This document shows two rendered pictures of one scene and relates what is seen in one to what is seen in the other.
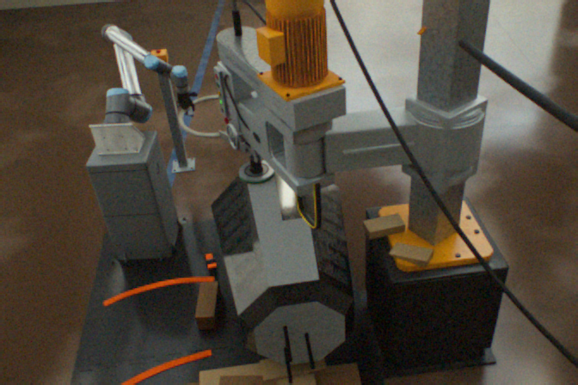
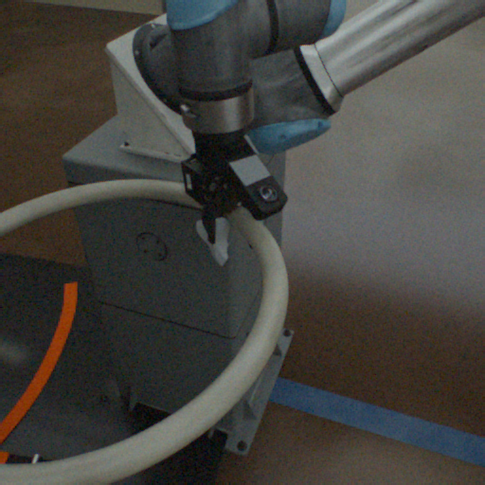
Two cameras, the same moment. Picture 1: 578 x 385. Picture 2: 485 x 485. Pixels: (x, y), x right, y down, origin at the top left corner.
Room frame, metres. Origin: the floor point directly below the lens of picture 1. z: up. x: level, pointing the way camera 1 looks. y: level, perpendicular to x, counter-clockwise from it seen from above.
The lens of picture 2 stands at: (3.74, 0.05, 1.38)
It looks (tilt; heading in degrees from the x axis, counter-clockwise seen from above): 38 degrees down; 106
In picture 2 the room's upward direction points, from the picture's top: straight up
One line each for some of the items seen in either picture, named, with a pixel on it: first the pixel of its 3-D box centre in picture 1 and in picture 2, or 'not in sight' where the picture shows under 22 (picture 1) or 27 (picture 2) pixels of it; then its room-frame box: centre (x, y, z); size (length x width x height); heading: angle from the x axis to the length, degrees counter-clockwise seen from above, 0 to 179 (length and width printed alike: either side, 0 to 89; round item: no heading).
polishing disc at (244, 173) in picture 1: (256, 170); not in sight; (2.83, 0.16, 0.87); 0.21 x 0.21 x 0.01
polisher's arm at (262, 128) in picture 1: (277, 133); not in sight; (2.47, 0.01, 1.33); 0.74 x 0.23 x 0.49; 24
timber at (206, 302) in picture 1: (208, 304); not in sight; (2.53, 0.56, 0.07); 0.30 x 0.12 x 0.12; 177
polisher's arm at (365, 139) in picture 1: (401, 135); not in sight; (2.25, -0.56, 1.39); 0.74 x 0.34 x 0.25; 92
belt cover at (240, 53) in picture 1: (270, 72); not in sight; (2.51, 0.02, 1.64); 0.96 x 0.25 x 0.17; 24
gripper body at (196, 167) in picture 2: (184, 99); (219, 162); (3.53, 0.63, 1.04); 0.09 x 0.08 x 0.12; 145
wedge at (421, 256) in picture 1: (410, 252); not in sight; (2.07, -0.60, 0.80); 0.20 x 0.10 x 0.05; 53
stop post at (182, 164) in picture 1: (171, 113); not in sight; (4.30, 0.89, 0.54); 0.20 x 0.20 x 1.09; 3
